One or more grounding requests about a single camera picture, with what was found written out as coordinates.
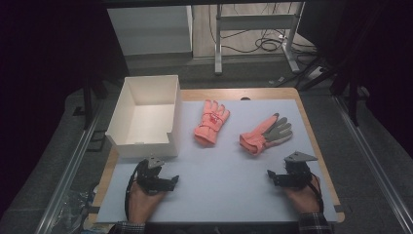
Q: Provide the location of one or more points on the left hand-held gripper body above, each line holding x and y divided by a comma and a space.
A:
147, 177

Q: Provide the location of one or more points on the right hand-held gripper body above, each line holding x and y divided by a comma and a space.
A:
297, 174

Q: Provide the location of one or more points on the pink glove with grey palm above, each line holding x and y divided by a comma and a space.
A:
259, 138

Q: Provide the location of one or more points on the white box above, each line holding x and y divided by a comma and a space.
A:
146, 120

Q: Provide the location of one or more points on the pink glove with red print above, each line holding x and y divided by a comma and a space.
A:
211, 125

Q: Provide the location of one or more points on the person's right hand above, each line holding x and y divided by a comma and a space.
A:
303, 200

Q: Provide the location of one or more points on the pale grey table mat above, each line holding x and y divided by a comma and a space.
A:
220, 182

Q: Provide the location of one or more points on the clear plastic bag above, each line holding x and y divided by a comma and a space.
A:
76, 211

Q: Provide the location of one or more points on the dark metal stand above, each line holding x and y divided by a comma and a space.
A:
352, 100
88, 104

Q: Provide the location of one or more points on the white power strip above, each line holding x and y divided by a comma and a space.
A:
315, 73

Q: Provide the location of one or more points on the white cabinet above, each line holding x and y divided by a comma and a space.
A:
149, 31

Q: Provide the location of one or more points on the aluminium rail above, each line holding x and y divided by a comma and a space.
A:
373, 162
69, 175

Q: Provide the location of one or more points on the white metal desk frame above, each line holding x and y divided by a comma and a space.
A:
256, 22

